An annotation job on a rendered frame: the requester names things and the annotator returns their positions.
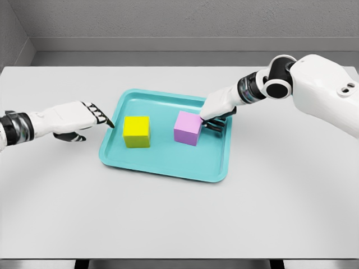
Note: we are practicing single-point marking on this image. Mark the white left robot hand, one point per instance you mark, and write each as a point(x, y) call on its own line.
point(71, 116)

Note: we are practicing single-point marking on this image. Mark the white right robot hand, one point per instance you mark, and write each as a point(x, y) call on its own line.
point(217, 105)

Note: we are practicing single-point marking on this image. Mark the pink cube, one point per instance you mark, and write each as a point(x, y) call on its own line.
point(186, 130)

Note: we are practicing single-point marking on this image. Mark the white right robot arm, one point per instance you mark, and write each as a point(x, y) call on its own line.
point(305, 84)

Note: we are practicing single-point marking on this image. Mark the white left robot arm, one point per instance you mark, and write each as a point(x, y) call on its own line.
point(19, 127)

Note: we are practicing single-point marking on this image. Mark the yellow cube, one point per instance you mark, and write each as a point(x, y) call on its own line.
point(136, 131)

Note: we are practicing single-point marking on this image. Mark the teal plastic tray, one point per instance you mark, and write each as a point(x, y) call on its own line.
point(168, 157)

